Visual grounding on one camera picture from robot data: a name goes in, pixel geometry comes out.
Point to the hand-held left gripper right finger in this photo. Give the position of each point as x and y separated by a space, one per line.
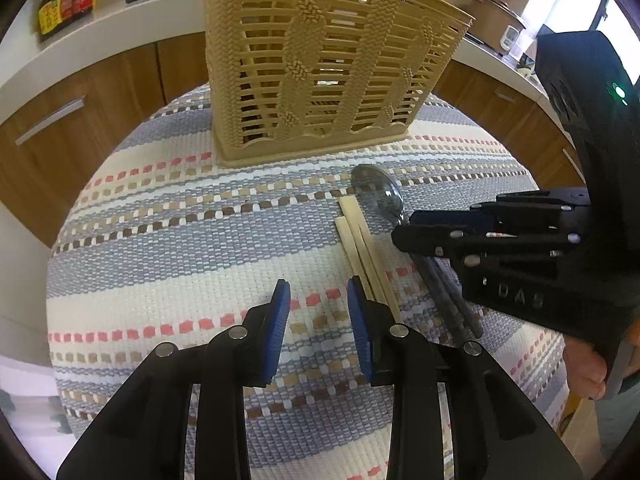
357 330

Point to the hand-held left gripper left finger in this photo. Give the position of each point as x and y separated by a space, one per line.
277 330

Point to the striped woven table mat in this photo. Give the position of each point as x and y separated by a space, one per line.
175 240

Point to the yellow plastic utensil basket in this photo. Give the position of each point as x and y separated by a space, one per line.
260 60

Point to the person's grey clothing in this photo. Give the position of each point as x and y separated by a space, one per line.
615 420

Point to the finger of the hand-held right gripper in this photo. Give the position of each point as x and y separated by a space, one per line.
450 217
430 241

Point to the white kitchen countertop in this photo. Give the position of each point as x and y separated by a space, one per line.
100 25

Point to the metal spoon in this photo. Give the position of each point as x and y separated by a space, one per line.
390 202
367 176

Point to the beige rice cooker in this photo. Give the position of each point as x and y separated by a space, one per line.
492 15

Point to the person's right hand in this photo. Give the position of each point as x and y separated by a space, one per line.
582 365

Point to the wooden chopstick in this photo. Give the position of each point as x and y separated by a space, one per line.
372 251
351 250
361 250

